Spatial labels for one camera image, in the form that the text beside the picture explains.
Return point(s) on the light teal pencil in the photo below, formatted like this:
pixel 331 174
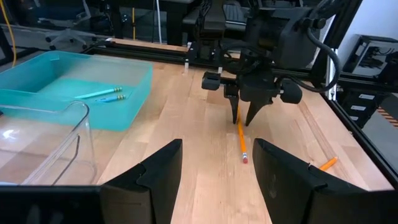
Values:
pixel 96 93

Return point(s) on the black box with white labels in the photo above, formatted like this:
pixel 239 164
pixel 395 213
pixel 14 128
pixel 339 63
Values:
pixel 360 105

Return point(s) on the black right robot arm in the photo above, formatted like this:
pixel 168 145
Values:
pixel 286 34

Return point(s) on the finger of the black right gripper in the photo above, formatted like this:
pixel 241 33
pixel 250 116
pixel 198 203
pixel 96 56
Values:
pixel 253 112
pixel 234 104

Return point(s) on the office chair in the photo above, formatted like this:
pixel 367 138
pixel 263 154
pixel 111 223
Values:
pixel 66 34

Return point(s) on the orange pencil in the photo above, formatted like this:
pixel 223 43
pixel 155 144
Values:
pixel 242 143
pixel 329 163

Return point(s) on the teal plastic bin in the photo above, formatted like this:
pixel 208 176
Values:
pixel 124 115

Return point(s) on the blue pencil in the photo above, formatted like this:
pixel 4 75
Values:
pixel 110 99

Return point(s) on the black desk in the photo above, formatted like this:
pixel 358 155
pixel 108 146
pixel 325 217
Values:
pixel 177 18

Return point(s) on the black equipment rack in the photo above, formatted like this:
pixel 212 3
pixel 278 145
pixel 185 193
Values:
pixel 370 56

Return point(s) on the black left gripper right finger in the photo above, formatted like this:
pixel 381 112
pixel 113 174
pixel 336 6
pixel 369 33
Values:
pixel 286 193

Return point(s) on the clear plastic bin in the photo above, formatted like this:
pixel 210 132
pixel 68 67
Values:
pixel 46 149

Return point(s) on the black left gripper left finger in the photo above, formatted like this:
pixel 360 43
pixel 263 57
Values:
pixel 149 193

